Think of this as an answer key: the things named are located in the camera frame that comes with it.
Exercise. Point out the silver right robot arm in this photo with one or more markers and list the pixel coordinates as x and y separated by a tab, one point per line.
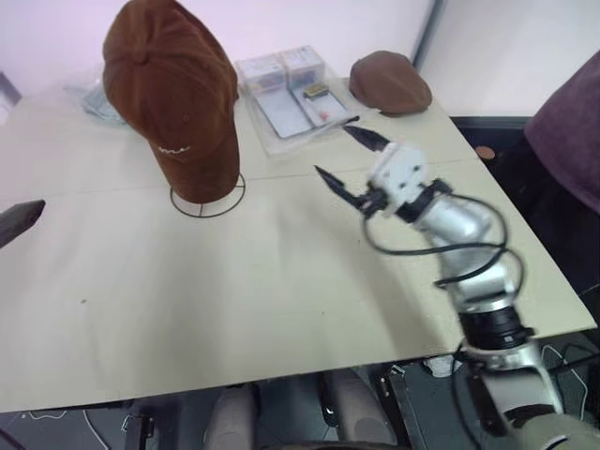
461	227

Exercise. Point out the brown flat cap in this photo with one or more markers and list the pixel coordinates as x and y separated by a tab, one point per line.
389	84

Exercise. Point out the crumpled clear plastic bag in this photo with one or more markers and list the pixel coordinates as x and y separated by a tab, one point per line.
98	107

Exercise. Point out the black pen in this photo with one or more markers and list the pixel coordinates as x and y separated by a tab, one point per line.
344	121

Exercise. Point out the round brown disc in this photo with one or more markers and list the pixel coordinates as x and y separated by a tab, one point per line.
485	152

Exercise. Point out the dark partition post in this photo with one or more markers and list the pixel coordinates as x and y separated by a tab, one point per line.
427	28

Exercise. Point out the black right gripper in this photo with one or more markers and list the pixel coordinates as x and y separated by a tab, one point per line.
373	201

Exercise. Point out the white card sleeve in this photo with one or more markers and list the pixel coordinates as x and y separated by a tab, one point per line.
286	115
323	108

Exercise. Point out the person in purple top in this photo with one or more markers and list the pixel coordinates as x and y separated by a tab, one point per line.
569	131

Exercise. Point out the clear plastic tray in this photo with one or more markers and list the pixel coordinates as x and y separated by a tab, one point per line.
281	146

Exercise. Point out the black metal table leg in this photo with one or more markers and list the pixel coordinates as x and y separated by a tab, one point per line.
139	429
403	408

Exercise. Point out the rounded beige shape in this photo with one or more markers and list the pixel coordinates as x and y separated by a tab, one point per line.
232	417
361	408

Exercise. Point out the clear card box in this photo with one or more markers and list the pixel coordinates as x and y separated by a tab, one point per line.
263	72
302	63

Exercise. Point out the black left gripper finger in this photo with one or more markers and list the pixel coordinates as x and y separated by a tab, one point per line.
21	220

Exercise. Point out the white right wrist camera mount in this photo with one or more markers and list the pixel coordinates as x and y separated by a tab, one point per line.
403	173

